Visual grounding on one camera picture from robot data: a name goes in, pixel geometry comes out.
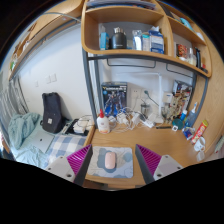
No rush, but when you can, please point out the black backpack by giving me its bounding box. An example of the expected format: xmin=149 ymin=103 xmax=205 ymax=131
xmin=41 ymin=92 xmax=67 ymax=134

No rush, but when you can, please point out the blue plaid pillow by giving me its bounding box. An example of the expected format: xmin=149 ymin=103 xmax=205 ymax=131
xmin=44 ymin=133 xmax=88 ymax=164

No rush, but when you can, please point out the teal blanket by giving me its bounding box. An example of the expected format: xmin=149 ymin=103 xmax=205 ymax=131
xmin=7 ymin=112 xmax=43 ymax=159

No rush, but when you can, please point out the red chips can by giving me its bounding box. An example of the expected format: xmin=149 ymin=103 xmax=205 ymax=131
xmin=190 ymin=119 xmax=210 ymax=145

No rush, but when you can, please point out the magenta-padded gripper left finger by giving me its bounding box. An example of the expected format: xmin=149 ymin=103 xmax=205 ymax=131
xmin=44 ymin=143 xmax=94 ymax=187

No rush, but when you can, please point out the pink computer mouse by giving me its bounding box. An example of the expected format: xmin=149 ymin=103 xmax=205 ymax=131
xmin=104 ymin=151 xmax=117 ymax=170

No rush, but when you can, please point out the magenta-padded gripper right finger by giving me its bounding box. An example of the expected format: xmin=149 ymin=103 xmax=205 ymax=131
xmin=134 ymin=144 xmax=184 ymax=186

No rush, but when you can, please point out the grey cloud-print mouse pad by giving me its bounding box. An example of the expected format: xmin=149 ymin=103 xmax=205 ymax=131
xmin=87 ymin=145 xmax=134 ymax=179

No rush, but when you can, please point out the grey metal bed rail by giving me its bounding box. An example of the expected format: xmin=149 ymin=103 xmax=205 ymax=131
xmin=3 ymin=78 xmax=30 ymax=116

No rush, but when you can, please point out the black pen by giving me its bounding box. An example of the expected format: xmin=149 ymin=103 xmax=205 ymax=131
xmin=155 ymin=124 xmax=172 ymax=130

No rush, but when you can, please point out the white power strip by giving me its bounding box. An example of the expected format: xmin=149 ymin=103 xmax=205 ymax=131
xmin=141 ymin=118 xmax=156 ymax=129

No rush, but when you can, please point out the grey metal desk frame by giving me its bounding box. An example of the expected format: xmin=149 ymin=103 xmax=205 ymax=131
xmin=81 ymin=49 xmax=209 ymax=129

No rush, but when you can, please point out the blue and white packet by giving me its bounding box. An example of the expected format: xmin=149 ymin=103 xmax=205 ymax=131
xmin=182 ymin=126 xmax=196 ymax=141

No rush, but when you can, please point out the white desk lamp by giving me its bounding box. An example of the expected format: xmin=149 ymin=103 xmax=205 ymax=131
xmin=127 ymin=71 xmax=165 ymax=124

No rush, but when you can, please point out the white bottle with red cap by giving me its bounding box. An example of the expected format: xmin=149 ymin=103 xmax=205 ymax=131
xmin=96 ymin=108 xmax=111 ymax=135

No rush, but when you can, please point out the blue-capped small bottle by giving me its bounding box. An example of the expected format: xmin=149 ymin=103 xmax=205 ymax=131
xmin=179 ymin=109 xmax=188 ymax=123

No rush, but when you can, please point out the white wall socket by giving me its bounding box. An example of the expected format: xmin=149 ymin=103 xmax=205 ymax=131
xmin=131 ymin=88 xmax=143 ymax=99

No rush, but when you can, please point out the clear plastic cup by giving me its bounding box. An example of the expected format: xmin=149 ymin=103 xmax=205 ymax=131
xmin=195 ymin=150 xmax=206 ymax=163

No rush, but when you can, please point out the teal round container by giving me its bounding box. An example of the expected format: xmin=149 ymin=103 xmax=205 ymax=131
xmin=172 ymin=118 xmax=185 ymax=131

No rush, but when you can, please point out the silver laptop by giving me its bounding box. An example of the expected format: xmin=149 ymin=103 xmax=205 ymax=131
xmin=23 ymin=129 xmax=56 ymax=154

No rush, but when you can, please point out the robot model kit box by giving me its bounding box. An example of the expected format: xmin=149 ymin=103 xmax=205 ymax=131
xmin=101 ymin=81 xmax=129 ymax=118

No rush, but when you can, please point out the white charger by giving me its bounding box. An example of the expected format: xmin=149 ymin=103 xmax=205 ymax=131
xmin=131 ymin=112 xmax=141 ymax=124
xmin=116 ymin=112 xmax=128 ymax=125

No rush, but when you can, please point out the brown toy figure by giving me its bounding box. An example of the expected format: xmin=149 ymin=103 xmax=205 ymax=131
xmin=164 ymin=89 xmax=191 ymax=124

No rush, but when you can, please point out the white mug with face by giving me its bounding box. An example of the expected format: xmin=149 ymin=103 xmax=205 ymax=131
xmin=193 ymin=136 xmax=207 ymax=153

